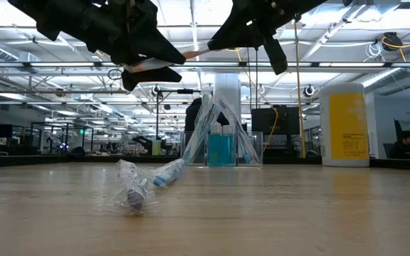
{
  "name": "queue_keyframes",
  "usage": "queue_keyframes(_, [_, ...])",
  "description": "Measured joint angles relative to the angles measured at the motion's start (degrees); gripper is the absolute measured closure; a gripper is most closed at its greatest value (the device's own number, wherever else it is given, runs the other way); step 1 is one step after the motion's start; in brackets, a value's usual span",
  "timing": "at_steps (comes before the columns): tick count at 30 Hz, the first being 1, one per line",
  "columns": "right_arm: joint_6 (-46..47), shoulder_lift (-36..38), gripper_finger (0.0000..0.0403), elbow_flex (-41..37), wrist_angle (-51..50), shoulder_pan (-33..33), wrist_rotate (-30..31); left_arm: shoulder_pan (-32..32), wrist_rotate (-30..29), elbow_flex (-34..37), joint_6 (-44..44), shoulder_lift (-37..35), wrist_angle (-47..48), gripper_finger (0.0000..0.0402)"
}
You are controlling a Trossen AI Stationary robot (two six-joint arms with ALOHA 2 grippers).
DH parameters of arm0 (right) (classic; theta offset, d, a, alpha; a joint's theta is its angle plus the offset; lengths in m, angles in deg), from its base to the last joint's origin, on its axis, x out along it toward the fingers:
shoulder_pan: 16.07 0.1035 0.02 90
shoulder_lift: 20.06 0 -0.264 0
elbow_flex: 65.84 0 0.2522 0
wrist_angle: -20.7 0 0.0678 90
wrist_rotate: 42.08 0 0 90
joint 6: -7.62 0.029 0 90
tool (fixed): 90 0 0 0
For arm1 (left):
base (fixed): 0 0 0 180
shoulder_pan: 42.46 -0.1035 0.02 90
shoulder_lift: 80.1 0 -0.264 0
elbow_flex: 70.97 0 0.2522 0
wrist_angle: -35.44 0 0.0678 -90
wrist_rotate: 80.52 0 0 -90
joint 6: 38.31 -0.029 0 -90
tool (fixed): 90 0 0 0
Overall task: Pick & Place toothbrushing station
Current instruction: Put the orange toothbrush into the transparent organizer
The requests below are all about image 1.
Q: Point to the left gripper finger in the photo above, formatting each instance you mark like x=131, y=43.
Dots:
x=148, y=75
x=151, y=44

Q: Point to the orange white toothbrush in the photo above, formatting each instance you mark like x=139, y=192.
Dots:
x=148, y=64

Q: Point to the pale toothbrush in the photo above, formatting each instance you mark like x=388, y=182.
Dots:
x=210, y=117

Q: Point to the person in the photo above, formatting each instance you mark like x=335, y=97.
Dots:
x=192, y=113
x=404, y=147

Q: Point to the clear acrylic organizer box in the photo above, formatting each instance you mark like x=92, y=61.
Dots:
x=186, y=142

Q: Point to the yellow wipes canister white lid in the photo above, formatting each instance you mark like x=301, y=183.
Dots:
x=344, y=124

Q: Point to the pale green container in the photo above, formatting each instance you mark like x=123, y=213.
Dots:
x=156, y=148

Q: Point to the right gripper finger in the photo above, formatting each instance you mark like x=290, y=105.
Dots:
x=237, y=33
x=277, y=53

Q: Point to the white round pillar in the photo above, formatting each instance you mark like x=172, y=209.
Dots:
x=228, y=85

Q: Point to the purple white toothbrush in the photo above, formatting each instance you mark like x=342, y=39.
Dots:
x=134, y=199
x=249, y=153

